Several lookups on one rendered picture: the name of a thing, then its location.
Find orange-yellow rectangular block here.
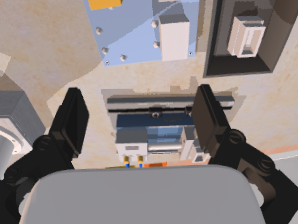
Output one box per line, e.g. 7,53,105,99
88,0,123,10

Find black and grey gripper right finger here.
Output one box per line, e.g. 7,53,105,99
191,84,298,224

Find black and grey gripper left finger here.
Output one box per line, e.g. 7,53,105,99
0,87,89,224

